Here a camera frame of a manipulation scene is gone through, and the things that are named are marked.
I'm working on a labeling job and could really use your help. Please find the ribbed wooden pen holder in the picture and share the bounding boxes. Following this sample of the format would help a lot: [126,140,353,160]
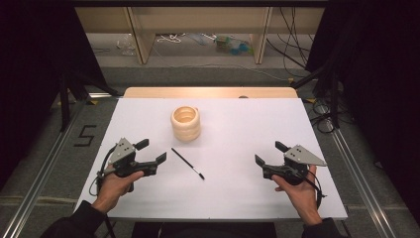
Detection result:
[169,105,202,144]

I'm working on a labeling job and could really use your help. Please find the white table board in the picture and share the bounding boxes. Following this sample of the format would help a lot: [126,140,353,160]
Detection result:
[74,97,349,222]

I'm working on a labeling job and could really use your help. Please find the black curtain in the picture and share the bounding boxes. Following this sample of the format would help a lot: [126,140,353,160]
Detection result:
[305,3,420,216]
[0,3,107,191]

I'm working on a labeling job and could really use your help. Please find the green and blue plastic toys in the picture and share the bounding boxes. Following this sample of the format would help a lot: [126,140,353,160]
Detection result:
[213,34,255,57]

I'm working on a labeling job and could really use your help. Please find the black metal stand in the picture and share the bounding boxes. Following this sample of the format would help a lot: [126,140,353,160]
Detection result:
[290,63,342,130]
[58,70,120,133]

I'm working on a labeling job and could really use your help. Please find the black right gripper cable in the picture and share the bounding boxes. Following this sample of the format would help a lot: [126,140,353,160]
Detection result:
[295,167,328,210]

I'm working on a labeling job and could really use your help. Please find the wooden shelf unit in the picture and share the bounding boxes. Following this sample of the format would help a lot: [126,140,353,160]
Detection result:
[74,6,326,65]

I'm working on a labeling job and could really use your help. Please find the black pen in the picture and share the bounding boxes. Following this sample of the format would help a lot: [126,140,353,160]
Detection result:
[170,147,206,181]

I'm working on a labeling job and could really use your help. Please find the person's left hand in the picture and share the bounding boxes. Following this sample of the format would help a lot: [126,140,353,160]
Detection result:
[91,170,146,214]

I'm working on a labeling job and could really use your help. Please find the hanging black cables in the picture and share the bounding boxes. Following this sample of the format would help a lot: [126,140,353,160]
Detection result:
[265,6,315,82]

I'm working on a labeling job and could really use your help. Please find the clear plastic bag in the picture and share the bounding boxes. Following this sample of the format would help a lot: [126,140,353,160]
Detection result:
[115,34,137,58]

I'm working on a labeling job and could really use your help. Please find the person's right hand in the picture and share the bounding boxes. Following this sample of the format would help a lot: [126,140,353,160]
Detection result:
[271,166,323,227]

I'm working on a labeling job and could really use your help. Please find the aluminium floor rail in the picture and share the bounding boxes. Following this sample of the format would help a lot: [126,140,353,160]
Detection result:
[313,100,397,238]
[0,98,92,238]

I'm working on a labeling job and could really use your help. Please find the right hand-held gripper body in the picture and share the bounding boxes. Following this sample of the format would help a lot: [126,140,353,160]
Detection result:
[262,144,328,186]

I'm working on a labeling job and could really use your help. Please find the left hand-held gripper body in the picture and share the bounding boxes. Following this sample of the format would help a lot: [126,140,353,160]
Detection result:
[105,137,159,179]

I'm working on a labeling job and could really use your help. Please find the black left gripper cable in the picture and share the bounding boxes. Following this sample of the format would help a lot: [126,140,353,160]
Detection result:
[88,145,117,238]

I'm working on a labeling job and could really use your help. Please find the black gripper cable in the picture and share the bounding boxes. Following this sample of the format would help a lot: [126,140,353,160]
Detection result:
[295,167,328,210]
[88,145,117,238]

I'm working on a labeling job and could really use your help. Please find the coiled black floor cables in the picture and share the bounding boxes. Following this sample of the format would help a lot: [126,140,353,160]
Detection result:
[309,95,353,135]

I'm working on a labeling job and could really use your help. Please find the white rope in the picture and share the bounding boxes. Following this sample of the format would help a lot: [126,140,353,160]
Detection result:
[156,33,186,45]

